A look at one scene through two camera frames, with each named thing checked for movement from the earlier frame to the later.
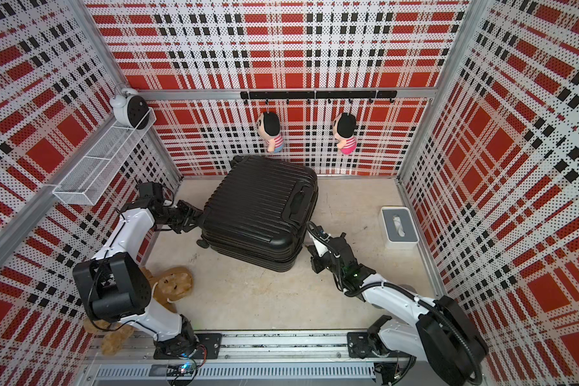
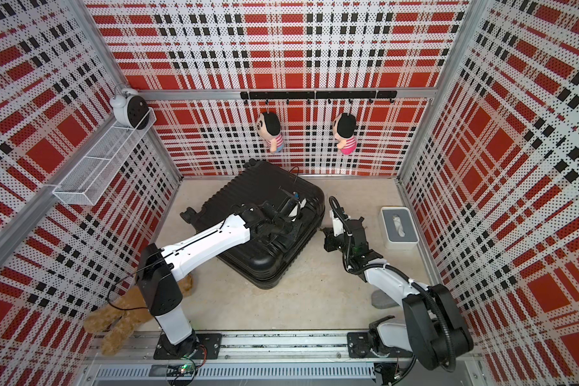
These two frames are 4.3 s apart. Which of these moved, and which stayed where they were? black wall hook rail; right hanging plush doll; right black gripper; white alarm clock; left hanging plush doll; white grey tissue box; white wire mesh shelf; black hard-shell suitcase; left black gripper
Moved: black hard-shell suitcase; left black gripper; right black gripper
Stayed: right hanging plush doll; white wire mesh shelf; left hanging plush doll; white grey tissue box; white alarm clock; black wall hook rail
